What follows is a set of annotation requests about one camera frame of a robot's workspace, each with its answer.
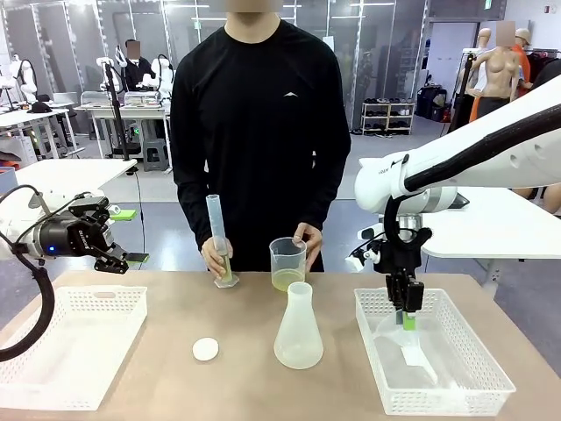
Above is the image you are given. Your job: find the black hanging cable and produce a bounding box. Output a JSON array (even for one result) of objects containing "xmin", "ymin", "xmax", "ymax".
[{"xmin": 131, "ymin": 166, "xmax": 146, "ymax": 203}]

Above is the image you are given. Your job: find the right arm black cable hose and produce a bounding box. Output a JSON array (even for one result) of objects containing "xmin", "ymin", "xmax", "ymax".
[{"xmin": 381, "ymin": 101, "xmax": 561, "ymax": 253}]

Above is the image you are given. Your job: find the clear plastic beaker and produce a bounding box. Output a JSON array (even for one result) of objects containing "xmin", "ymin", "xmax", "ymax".
[{"xmin": 268, "ymin": 237, "xmax": 308, "ymax": 293}]

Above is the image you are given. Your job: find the person's right forearm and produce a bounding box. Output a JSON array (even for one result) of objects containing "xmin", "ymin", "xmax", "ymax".
[{"xmin": 177, "ymin": 175, "xmax": 212, "ymax": 253}]

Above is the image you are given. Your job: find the grey plastic stool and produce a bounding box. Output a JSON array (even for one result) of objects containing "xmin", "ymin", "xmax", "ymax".
[{"xmin": 143, "ymin": 139, "xmax": 172, "ymax": 173}]

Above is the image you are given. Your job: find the white mannequin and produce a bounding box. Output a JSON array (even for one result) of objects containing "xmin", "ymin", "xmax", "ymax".
[{"xmin": 475, "ymin": 28, "xmax": 494, "ymax": 96}]

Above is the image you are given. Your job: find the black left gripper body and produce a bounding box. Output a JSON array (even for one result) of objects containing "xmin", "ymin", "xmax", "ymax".
[{"xmin": 37, "ymin": 196, "xmax": 116, "ymax": 264}]

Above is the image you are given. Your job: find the wooden shoe rack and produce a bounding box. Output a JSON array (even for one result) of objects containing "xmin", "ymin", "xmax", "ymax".
[{"xmin": 361, "ymin": 98, "xmax": 415, "ymax": 136}]

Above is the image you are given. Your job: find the black tripod stand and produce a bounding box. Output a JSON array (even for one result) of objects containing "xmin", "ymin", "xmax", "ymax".
[
  {"xmin": 101, "ymin": 61, "xmax": 141, "ymax": 161},
  {"xmin": 446, "ymin": 50, "xmax": 477, "ymax": 132}
]

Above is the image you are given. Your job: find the clear plastic graduated cylinder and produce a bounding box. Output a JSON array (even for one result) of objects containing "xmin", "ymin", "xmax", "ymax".
[{"xmin": 205, "ymin": 194, "xmax": 240, "ymax": 289}]

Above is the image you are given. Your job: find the translucent plastic funnel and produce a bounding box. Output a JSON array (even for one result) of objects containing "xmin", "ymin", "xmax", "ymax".
[{"xmin": 374, "ymin": 313, "xmax": 439, "ymax": 382}]

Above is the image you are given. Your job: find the white desk with drawers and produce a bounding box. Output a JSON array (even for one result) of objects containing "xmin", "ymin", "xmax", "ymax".
[{"xmin": 0, "ymin": 108, "xmax": 78, "ymax": 159}]

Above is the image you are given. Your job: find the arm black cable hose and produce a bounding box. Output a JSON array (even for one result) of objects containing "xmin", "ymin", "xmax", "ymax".
[
  {"xmin": 381, "ymin": 101, "xmax": 561, "ymax": 253},
  {"xmin": 0, "ymin": 232, "xmax": 56, "ymax": 363}
]

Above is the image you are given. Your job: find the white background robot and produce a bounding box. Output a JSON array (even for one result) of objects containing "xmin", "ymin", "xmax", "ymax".
[
  {"xmin": 151, "ymin": 54, "xmax": 176, "ymax": 102},
  {"xmin": 8, "ymin": 54, "xmax": 39, "ymax": 104}
]

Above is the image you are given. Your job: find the grey box with orange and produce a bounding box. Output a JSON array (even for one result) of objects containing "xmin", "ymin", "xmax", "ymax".
[{"xmin": 0, "ymin": 161, "xmax": 18, "ymax": 196}]

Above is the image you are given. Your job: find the black bags pile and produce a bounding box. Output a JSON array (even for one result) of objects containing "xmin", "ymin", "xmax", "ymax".
[{"xmin": 415, "ymin": 85, "xmax": 448, "ymax": 122}]

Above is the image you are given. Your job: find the translucent plastic Erlenmeyer flask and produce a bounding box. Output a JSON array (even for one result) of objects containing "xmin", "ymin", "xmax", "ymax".
[{"xmin": 273, "ymin": 282, "xmax": 324, "ymax": 369}]

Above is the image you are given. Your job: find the person's right hand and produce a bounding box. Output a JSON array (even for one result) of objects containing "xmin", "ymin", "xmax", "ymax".
[{"xmin": 201, "ymin": 236, "xmax": 233, "ymax": 286}]

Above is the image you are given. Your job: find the person's left forearm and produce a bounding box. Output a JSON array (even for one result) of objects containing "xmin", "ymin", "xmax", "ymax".
[{"xmin": 302, "ymin": 166, "xmax": 348, "ymax": 238}]

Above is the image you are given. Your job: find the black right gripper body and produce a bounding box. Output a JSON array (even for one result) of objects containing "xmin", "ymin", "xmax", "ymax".
[{"xmin": 374, "ymin": 227, "xmax": 433, "ymax": 284}]

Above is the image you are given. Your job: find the man in black suit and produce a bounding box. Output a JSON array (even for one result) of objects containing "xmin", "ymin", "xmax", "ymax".
[{"xmin": 118, "ymin": 39, "xmax": 154, "ymax": 93}]

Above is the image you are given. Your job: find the bare mannequin with grey skirt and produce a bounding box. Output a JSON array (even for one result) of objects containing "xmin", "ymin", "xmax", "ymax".
[{"xmin": 465, "ymin": 20, "xmax": 523, "ymax": 122}]

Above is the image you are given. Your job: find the white table with trays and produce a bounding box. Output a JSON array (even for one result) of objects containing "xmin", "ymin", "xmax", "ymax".
[{"xmin": 73, "ymin": 103, "xmax": 173, "ymax": 159}]

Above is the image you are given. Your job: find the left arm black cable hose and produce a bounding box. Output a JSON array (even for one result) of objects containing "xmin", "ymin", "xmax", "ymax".
[{"xmin": 0, "ymin": 232, "xmax": 56, "ymax": 363}]

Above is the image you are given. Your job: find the mannequin in orange clothes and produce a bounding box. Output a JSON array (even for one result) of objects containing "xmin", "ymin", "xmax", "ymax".
[{"xmin": 510, "ymin": 28, "xmax": 534, "ymax": 89}]

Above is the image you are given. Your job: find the person's left hand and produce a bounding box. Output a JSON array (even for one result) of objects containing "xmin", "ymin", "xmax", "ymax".
[{"xmin": 294, "ymin": 222, "xmax": 324, "ymax": 273}]

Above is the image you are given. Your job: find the white perforated plastic basket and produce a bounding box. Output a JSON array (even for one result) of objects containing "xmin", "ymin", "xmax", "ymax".
[
  {"xmin": 0, "ymin": 285, "xmax": 149, "ymax": 412},
  {"xmin": 353, "ymin": 287, "xmax": 517, "ymax": 416}
]

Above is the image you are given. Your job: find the white round flask stopper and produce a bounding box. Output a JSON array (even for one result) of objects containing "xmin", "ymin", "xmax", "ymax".
[{"xmin": 192, "ymin": 336, "xmax": 219, "ymax": 363}]

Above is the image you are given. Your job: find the person in black shirt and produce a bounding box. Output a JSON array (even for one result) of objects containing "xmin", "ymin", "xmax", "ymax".
[{"xmin": 169, "ymin": 0, "xmax": 352, "ymax": 273}]

